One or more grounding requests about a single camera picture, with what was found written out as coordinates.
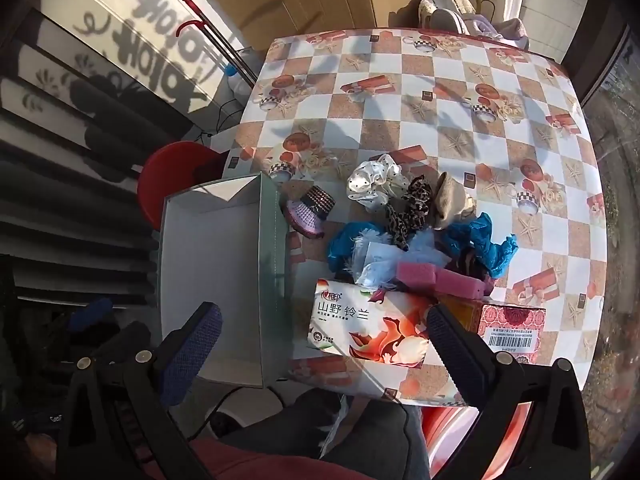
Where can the red plastic stool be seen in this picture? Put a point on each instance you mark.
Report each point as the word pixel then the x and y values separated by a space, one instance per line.
pixel 165 175

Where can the white plastic bottle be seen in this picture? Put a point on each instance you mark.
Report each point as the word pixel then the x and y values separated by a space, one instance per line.
pixel 242 77

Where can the white polka dot scrunchie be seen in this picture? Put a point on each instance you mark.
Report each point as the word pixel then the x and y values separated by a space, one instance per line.
pixel 370 182

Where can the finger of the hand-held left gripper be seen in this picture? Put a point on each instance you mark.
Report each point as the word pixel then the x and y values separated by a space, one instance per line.
pixel 95 310

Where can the blue plastic bag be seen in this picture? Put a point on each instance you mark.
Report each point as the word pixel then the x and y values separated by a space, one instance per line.
pixel 345 245

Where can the purple striped knit sock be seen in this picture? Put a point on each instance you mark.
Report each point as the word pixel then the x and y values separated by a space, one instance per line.
pixel 310 210

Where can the grey radiator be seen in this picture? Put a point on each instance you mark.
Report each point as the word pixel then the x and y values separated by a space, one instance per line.
pixel 75 185

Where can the pink sponge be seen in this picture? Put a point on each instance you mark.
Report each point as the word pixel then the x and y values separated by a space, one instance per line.
pixel 425 275

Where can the person's leg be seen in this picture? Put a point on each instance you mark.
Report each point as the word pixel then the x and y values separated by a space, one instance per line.
pixel 325 425

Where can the white cardboard box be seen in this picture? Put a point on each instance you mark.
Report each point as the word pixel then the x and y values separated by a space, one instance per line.
pixel 210 250

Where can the white board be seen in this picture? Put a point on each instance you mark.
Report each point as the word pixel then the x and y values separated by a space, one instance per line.
pixel 220 141

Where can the blue cloth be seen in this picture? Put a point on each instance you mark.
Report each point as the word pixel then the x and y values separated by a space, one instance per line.
pixel 480 240

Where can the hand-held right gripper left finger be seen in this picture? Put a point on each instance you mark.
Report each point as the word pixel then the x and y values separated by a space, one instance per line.
pixel 192 355

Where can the checkered printed tablecloth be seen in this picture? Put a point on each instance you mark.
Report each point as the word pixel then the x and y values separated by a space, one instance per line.
pixel 400 125

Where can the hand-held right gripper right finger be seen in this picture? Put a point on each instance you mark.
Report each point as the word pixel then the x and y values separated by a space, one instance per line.
pixel 452 355

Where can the red patterned box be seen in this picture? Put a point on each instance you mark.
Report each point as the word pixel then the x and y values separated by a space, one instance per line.
pixel 510 325

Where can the floral tissue pack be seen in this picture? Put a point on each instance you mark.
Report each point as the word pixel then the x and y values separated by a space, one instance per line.
pixel 360 325

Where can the beige knit sock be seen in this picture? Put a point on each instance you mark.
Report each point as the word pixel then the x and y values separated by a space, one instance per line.
pixel 447 200

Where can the dark brown knit sock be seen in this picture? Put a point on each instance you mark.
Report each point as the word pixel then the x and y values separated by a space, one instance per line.
pixel 467 262

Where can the leopard print scrunchie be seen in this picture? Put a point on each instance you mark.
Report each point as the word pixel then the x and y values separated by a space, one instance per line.
pixel 407 215

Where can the red striped object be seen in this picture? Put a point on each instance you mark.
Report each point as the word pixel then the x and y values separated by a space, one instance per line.
pixel 475 430

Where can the white clothes pile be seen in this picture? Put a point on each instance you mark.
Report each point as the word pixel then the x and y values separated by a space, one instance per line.
pixel 505 30

